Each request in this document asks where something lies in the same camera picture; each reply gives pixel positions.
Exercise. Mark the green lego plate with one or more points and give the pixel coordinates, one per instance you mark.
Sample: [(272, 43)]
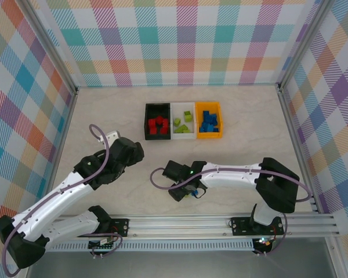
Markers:
[(180, 128)]

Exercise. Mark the red lego brick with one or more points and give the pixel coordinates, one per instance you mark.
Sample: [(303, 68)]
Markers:
[(164, 131), (153, 131), (165, 124), (151, 123), (159, 118)]

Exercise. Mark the long blue lego brick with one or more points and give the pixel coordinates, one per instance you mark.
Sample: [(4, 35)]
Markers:
[(203, 129)]

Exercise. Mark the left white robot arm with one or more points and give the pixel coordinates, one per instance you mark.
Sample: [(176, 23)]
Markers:
[(46, 202)]

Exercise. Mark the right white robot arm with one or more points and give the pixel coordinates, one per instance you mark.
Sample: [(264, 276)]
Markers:
[(235, 176)]

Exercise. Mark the yellow plastic bin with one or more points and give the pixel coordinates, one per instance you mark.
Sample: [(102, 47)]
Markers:
[(208, 136)]

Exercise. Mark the black plastic bin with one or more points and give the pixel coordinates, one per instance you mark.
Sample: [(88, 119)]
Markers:
[(159, 110)]

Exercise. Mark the white plastic bin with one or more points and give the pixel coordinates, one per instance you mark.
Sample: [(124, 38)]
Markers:
[(179, 108)]

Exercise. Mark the aluminium mounting rail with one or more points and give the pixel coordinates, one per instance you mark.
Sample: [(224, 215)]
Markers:
[(177, 228)]

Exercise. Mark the aluminium side rail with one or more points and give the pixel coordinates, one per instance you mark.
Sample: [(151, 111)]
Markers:
[(298, 150), (60, 150)]

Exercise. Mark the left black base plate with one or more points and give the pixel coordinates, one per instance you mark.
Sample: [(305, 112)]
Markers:
[(120, 227)]

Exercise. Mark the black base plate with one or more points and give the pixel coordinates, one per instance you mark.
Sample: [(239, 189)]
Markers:
[(120, 227), (240, 226)]

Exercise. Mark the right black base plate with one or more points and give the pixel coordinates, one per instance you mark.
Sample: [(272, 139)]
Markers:
[(240, 226)]

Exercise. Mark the aluminium frame post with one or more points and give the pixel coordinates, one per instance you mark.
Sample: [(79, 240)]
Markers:
[(301, 43), (53, 46)]

